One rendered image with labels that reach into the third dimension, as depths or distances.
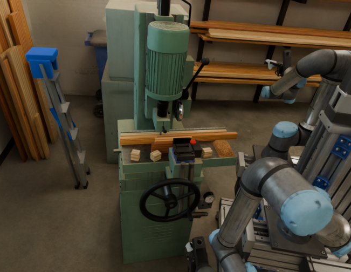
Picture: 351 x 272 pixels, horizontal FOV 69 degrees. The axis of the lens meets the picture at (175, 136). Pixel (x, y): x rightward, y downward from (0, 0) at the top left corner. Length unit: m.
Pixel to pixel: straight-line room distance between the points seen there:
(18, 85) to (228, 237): 2.02
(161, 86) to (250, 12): 2.72
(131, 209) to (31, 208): 1.09
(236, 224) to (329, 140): 0.56
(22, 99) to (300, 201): 2.24
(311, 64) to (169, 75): 0.66
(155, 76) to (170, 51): 0.13
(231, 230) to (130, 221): 0.79
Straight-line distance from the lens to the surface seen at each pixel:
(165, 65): 1.12
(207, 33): 3.22
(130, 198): 1.44
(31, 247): 2.18
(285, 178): 0.72
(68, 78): 3.84
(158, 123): 1.28
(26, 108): 2.54
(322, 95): 1.49
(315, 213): 0.71
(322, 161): 1.30
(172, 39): 1.08
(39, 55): 1.87
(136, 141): 1.38
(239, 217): 0.89
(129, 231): 1.67
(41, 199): 2.44
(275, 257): 1.35
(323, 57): 1.38
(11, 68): 2.42
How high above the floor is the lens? 1.74
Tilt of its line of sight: 35 degrees down
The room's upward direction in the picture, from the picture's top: 7 degrees clockwise
